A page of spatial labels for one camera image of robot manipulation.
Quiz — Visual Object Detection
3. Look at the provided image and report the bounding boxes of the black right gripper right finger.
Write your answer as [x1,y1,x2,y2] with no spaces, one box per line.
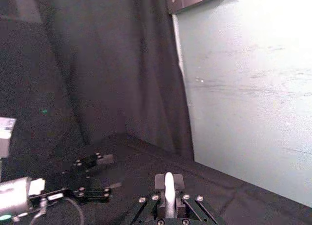
[172,173,219,225]

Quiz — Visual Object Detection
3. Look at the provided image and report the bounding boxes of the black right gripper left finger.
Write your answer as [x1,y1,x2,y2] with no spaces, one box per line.
[131,174,167,225]

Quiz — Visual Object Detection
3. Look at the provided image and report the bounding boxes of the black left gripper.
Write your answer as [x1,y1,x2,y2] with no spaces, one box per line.
[28,152,123,207]

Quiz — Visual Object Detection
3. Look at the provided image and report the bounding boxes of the small white three-armed plastic piece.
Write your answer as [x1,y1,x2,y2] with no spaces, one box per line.
[164,172,176,218]

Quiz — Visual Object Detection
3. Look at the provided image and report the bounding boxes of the black cloth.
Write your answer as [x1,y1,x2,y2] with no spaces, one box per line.
[0,0,312,225]

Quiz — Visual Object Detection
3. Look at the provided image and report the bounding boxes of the thin dark gripper cable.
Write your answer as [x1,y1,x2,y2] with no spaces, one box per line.
[31,197,85,225]

